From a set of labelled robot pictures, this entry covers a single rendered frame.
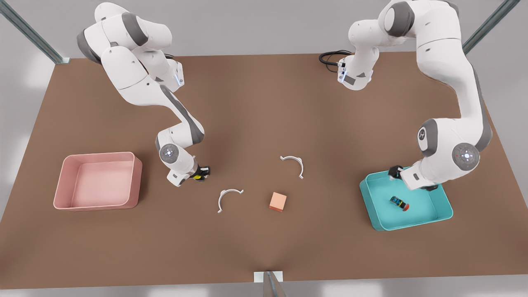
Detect blue storage box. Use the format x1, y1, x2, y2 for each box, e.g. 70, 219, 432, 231
359, 167, 454, 232

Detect pink storage box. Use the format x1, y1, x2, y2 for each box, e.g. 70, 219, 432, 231
53, 151, 143, 212

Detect white curved clip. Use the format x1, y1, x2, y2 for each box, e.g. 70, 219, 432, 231
217, 189, 245, 214
280, 155, 305, 180

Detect orange cube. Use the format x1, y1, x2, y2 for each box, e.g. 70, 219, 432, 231
269, 191, 288, 213

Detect black cable loop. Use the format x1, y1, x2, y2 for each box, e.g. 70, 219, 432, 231
318, 50, 354, 75

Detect silver frame post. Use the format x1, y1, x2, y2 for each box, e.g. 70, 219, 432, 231
462, 0, 521, 55
253, 271, 288, 297
0, 0, 71, 65

